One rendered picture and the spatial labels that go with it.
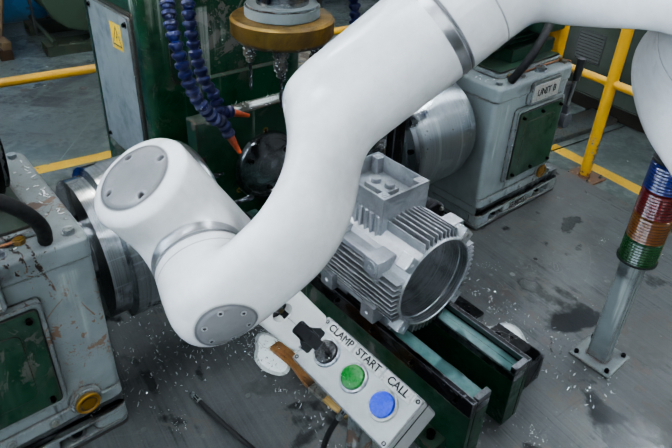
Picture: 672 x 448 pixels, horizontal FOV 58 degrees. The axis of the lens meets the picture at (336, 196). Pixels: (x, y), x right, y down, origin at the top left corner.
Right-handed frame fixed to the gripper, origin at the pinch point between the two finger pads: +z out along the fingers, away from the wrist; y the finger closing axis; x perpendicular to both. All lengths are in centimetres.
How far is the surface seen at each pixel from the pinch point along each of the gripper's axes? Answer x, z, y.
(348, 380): 0.6, 5.7, -5.0
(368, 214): -19.8, 14.4, 15.6
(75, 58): -31, 151, 424
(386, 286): -13.0, 18.3, 7.0
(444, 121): -50, 33, 31
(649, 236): -46, 32, -14
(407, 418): -0.8, 6.5, -13.0
